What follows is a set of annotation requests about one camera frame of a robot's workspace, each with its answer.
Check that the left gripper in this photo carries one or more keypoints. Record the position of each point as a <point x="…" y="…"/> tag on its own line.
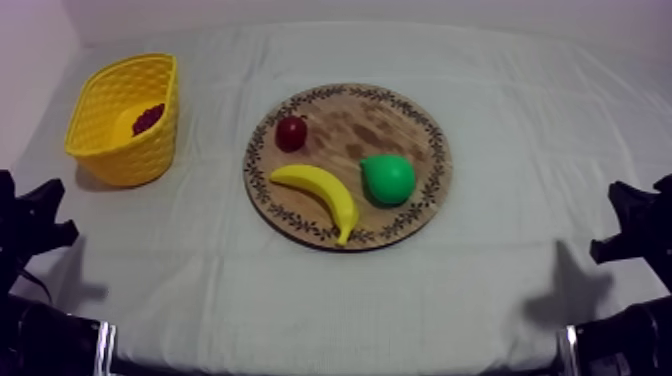
<point x="26" y="226"/>

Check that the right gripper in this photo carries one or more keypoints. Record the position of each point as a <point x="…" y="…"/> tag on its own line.
<point x="643" y="231"/>

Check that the purple toy grapes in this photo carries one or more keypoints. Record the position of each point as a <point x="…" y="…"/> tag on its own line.
<point x="148" y="118"/>

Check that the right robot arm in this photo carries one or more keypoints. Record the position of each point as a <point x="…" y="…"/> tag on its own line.
<point x="624" y="341"/>

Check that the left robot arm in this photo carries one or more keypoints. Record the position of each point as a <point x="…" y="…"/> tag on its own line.
<point x="47" y="341"/>

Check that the yellow plastic basket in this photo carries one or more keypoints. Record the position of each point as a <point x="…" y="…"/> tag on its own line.
<point x="100" y="152"/>

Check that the round wooden board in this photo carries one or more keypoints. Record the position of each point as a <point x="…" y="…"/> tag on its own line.
<point x="367" y="131"/>

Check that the silver metal bar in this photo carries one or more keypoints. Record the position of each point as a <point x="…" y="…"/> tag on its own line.
<point x="105" y="349"/>
<point x="567" y="352"/>

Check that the green toy pear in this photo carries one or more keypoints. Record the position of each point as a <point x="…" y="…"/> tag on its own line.
<point x="389" y="178"/>

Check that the small red fruit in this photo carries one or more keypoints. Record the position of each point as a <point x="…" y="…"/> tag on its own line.
<point x="290" y="134"/>

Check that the yellow toy banana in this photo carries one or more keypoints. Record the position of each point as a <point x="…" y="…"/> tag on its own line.
<point x="325" y="189"/>

